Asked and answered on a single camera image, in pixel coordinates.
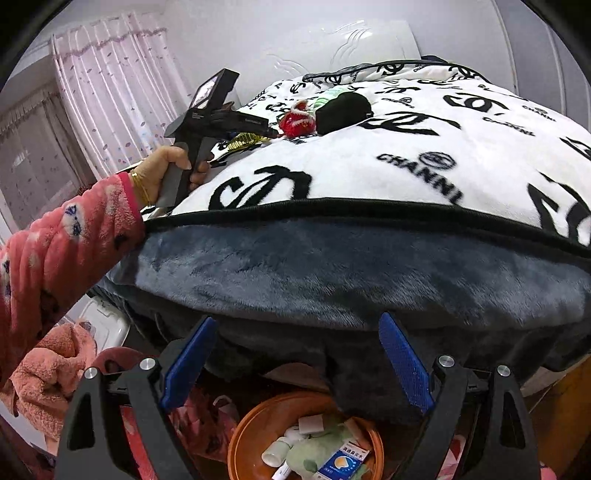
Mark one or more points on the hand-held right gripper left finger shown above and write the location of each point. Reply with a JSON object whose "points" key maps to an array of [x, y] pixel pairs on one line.
{"points": [[189, 360]]}

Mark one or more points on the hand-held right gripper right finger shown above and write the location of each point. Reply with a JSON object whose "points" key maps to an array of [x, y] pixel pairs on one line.
{"points": [[406, 364]]}

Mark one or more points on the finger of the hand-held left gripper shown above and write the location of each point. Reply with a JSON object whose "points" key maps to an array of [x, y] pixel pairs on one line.
{"points": [[270, 132]]}

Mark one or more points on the yellow hair clip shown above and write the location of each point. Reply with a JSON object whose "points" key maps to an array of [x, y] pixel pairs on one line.
{"points": [[242, 141]]}

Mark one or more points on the orange bin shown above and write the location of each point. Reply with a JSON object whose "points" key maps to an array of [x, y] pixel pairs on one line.
{"points": [[249, 429]]}

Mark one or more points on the blue white medicine box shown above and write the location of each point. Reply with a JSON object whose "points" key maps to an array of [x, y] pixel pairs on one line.
{"points": [[344, 459]]}

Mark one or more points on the white charger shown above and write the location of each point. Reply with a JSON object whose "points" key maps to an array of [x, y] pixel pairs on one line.
{"points": [[310, 425]]}

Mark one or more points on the small white bottle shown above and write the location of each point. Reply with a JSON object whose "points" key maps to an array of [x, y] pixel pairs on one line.
{"points": [[276, 453]]}

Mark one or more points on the large light green bottle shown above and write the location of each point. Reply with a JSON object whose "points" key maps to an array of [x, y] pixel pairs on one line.
{"points": [[307, 456]]}

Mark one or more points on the white tube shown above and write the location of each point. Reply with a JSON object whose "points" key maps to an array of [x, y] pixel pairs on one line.
{"points": [[281, 472]]}

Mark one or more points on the person's left forearm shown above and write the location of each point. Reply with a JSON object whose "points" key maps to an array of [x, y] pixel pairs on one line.
{"points": [[60, 258]]}

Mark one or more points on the red ornament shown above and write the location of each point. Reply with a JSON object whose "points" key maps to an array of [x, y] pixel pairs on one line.
{"points": [[298, 121]]}

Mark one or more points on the small light green bottle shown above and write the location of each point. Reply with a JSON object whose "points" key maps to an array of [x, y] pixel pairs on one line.
{"points": [[328, 97]]}

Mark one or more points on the pink floral cloth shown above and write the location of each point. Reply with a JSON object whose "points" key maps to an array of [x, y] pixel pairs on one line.
{"points": [[198, 429]]}

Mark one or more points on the black pouch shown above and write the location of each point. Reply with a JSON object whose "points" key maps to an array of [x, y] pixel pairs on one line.
{"points": [[344, 114]]}

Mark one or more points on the white black printed blanket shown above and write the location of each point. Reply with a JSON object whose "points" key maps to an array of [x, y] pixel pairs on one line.
{"points": [[346, 175]]}

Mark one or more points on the white storage box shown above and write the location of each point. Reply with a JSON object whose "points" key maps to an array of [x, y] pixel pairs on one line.
{"points": [[104, 323]]}

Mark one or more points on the white glossy headboard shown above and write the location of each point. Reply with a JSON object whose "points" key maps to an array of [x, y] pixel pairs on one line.
{"points": [[323, 50]]}

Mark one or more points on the pink sheer curtain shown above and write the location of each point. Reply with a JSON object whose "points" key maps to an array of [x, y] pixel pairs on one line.
{"points": [[106, 92]]}

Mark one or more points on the pink fleece cloth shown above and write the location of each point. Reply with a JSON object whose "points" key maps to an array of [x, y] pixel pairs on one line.
{"points": [[46, 369]]}

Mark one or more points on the printed pillow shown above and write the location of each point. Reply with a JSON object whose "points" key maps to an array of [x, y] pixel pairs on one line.
{"points": [[415, 71]]}

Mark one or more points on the grey sliding door wardrobe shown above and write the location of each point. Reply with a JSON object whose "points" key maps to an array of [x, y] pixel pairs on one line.
{"points": [[545, 41]]}

